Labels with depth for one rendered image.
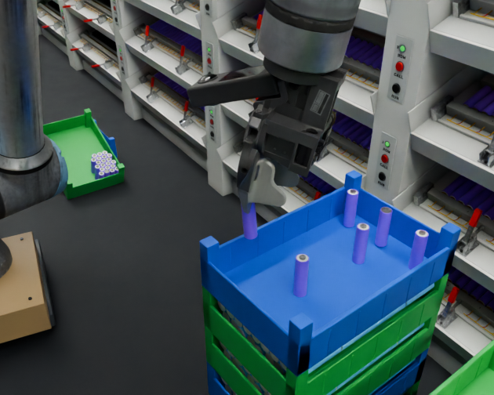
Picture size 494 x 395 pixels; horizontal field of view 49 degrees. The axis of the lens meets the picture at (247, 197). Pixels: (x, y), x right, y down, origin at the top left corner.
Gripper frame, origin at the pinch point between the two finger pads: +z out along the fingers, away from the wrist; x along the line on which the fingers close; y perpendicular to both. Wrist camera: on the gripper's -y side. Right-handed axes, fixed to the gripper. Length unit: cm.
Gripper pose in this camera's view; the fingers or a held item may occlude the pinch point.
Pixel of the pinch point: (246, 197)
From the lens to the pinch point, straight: 69.9
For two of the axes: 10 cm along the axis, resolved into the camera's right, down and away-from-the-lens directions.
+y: 9.0, 3.7, -2.1
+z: -1.7, 7.7, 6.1
